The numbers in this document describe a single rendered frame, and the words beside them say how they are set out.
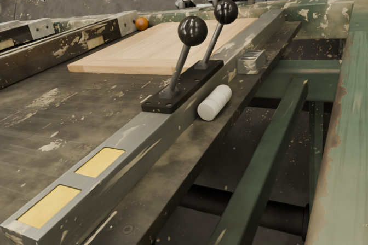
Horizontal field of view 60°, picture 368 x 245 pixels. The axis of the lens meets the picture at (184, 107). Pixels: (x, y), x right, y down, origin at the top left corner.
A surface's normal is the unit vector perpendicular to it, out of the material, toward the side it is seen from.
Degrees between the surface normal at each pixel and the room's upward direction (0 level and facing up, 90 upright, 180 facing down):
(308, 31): 35
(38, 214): 55
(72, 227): 90
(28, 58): 90
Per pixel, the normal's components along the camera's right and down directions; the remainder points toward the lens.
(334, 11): -0.45, 0.43
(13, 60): 0.88, 0.07
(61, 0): -0.45, -0.16
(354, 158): -0.15, -0.90
